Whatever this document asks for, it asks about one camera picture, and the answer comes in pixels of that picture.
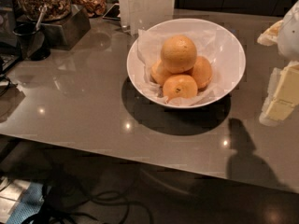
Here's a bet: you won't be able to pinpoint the metal spoon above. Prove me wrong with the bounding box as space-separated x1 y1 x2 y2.
35 5 48 32

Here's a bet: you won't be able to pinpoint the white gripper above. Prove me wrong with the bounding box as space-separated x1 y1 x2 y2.
257 0 299 126

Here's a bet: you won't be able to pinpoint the black cup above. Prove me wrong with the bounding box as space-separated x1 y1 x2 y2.
13 23 50 61

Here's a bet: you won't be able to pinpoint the white paper liner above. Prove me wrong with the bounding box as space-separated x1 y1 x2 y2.
135 27 237 107

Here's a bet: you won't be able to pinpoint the bowl of dried snacks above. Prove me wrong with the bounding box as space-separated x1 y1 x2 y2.
72 0 107 18

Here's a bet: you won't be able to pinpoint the smartphone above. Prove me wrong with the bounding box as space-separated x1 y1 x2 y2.
103 4 121 21

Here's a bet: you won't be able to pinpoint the orange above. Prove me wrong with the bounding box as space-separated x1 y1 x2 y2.
163 75 198 101
187 56 213 90
161 35 197 74
150 60 172 86

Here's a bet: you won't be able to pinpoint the black floor cables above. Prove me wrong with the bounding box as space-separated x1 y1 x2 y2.
21 159 154 224

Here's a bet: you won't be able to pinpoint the glass jar of nuts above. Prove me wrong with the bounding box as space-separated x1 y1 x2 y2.
17 0 71 21

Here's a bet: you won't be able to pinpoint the blue floor cloth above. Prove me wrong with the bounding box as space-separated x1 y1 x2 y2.
5 183 50 224

